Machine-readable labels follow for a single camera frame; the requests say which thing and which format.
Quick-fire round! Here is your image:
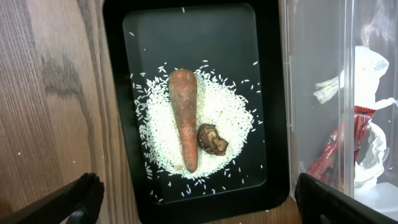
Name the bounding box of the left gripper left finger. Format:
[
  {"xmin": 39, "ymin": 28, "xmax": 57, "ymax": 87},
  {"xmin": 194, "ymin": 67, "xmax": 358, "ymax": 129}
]
[{"xmin": 1, "ymin": 173, "xmax": 105, "ymax": 224}]

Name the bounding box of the carrot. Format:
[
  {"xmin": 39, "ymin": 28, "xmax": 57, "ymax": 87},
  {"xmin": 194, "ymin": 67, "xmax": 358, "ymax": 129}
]
[{"xmin": 169, "ymin": 69, "xmax": 198, "ymax": 173}]

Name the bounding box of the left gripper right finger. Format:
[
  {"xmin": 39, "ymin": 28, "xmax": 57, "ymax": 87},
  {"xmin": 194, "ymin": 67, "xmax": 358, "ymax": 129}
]
[{"xmin": 294, "ymin": 173, "xmax": 397, "ymax": 224}]

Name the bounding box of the black plastic tray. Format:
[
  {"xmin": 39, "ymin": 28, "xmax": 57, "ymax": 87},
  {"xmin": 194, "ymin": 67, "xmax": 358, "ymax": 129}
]
[{"xmin": 103, "ymin": 1, "xmax": 290, "ymax": 223}]

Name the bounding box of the white rice pile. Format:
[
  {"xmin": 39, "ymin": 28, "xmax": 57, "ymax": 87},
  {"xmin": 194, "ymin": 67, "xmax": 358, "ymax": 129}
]
[{"xmin": 129, "ymin": 58, "xmax": 265, "ymax": 203}]

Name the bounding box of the clear plastic bin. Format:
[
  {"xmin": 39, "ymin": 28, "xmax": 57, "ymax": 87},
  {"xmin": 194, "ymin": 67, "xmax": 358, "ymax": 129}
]
[{"xmin": 279, "ymin": 0, "xmax": 397, "ymax": 220}]

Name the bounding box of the brown food scrap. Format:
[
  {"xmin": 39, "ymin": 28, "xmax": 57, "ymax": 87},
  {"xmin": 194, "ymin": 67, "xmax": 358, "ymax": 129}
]
[{"xmin": 197, "ymin": 123, "xmax": 229, "ymax": 156}]

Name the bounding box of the red snack wrapper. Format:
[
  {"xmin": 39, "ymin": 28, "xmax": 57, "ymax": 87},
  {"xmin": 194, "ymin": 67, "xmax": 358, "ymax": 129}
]
[{"xmin": 307, "ymin": 106, "xmax": 376, "ymax": 193}]

